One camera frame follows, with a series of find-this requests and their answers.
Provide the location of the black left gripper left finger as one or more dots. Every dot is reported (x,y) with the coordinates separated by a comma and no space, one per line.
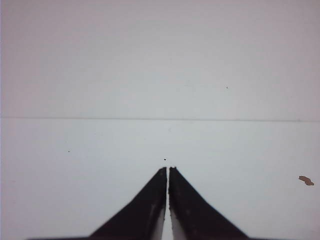
(143,217)

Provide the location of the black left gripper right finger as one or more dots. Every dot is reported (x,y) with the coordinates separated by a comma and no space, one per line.
(192,217)

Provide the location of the small brown table mark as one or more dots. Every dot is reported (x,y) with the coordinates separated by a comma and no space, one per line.
(306,180)

